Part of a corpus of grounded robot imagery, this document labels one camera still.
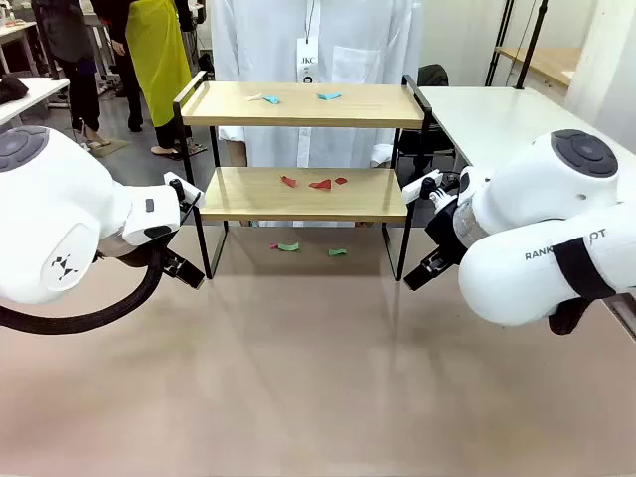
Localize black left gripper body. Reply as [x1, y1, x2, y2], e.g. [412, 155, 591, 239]
[159, 246, 187, 278]

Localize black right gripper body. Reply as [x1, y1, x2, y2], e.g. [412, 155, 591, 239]
[430, 199, 471, 261]

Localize wood and black metal shelf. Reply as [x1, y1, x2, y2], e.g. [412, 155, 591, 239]
[172, 70, 433, 282]

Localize white side table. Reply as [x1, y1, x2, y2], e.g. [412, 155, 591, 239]
[416, 85, 636, 183]

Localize grey floor mat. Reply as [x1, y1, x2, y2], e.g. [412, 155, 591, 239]
[90, 138, 133, 160]

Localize black office chair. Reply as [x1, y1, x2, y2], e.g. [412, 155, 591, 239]
[396, 63, 459, 176]

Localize wooden background table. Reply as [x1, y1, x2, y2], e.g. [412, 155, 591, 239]
[494, 46, 583, 90]

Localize person in yellow apron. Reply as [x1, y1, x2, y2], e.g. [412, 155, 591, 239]
[105, 0, 208, 161]

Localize black tripod legs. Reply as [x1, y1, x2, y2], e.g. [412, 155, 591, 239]
[484, 0, 516, 88]

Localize black stand pole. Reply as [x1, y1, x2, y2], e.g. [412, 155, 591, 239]
[514, 0, 551, 91]

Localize person in white coat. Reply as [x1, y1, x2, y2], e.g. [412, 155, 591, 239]
[208, 0, 427, 230]

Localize white desk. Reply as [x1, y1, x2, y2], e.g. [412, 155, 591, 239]
[0, 76, 72, 128]

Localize white JKC name badge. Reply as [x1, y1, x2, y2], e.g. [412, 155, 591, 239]
[296, 36, 320, 86]

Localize person in dark clothes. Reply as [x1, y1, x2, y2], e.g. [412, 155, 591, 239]
[30, 0, 116, 151]

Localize black bag on desk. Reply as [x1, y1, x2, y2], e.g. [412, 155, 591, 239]
[0, 74, 31, 106]

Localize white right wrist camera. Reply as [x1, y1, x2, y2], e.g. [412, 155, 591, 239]
[402, 169, 459, 211]

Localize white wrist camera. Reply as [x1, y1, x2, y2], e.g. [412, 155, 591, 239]
[402, 169, 459, 211]
[162, 170, 207, 211]

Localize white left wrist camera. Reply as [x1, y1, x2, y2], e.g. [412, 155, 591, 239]
[162, 170, 207, 211]

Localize black left arm cable sleeve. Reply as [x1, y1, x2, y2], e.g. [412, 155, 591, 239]
[0, 246, 168, 336]

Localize black strap on right arm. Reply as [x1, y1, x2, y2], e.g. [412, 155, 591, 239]
[552, 237, 618, 302]

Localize grey metal mount plate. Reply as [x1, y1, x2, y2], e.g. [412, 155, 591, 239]
[608, 291, 636, 344]

